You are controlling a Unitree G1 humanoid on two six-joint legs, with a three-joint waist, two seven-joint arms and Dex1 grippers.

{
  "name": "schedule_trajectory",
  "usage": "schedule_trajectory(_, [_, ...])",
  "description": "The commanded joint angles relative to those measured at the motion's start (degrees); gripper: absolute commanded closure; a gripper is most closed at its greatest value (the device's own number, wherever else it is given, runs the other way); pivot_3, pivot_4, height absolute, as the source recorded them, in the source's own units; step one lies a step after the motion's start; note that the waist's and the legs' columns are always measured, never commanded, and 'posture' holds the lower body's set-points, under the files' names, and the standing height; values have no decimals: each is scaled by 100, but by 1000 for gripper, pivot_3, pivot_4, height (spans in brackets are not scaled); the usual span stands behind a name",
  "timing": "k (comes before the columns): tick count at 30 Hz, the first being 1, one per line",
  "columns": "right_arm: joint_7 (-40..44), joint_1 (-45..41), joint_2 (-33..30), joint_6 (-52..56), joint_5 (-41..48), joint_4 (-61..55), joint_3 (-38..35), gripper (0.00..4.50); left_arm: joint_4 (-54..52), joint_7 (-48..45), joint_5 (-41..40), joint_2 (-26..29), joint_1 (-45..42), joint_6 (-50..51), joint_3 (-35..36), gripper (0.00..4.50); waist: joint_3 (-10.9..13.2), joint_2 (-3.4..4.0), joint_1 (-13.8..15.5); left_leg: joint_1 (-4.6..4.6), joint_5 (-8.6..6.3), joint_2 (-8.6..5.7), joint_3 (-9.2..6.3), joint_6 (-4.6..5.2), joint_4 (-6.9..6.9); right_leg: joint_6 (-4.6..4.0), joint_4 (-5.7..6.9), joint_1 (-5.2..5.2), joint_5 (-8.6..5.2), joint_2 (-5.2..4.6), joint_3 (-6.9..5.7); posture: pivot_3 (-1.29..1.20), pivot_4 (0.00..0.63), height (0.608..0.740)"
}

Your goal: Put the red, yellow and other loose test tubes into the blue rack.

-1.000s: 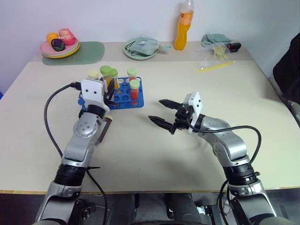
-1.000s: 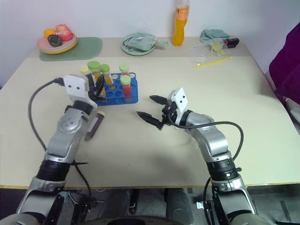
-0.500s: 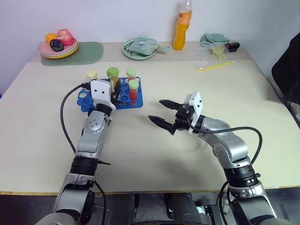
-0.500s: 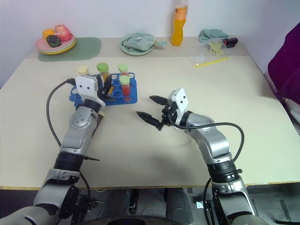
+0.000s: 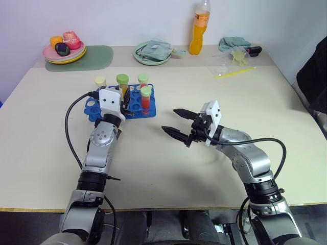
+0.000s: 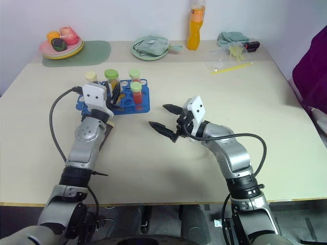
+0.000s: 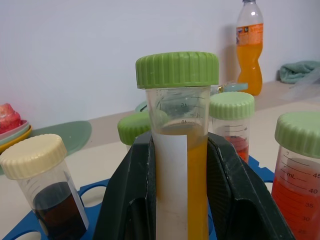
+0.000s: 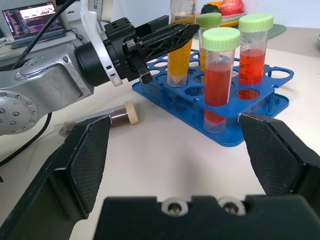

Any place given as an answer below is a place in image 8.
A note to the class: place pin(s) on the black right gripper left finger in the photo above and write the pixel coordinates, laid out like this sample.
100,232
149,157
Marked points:
75,172

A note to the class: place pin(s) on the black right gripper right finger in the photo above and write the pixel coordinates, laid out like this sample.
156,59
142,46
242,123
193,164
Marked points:
275,160

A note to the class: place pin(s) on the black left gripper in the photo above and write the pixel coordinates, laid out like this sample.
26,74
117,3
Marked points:
117,50

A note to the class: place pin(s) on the blue test tube rack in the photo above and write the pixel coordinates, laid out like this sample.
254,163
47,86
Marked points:
235,136

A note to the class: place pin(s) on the green-capped yellow liquid test tube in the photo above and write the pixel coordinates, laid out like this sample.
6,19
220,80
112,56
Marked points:
208,21

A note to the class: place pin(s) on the cream-capped brown liquid test tube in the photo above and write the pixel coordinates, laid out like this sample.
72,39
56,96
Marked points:
122,115

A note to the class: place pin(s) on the green-capped red liquid test tube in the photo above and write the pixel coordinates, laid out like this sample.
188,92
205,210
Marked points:
252,65
217,85

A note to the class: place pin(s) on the black and orange toy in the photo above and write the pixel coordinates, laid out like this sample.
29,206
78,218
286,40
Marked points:
211,8

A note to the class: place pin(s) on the light green plate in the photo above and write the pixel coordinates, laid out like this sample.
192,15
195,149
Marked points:
231,21

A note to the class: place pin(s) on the red toy fruit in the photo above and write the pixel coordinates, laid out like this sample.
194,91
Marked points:
231,7

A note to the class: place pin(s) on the dark green mat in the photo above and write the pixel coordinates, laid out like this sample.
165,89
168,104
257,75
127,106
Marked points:
277,31

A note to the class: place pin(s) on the open grey laptop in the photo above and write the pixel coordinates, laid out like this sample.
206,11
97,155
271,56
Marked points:
32,22

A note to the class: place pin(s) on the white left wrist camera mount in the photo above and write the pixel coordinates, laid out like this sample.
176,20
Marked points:
98,37

